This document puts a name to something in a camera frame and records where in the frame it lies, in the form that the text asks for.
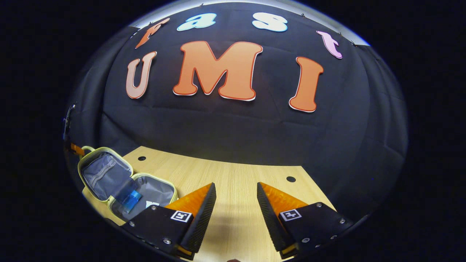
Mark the blue skin care bottle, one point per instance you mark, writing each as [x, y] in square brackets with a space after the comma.
[129, 199]

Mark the black backdrop cloth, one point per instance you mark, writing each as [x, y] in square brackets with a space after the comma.
[236, 127]

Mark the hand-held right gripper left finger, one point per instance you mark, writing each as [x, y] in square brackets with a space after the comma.
[200, 218]

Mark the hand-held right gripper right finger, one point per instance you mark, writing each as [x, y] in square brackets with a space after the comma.
[271, 218]

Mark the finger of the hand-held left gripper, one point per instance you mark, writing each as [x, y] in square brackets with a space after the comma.
[77, 150]

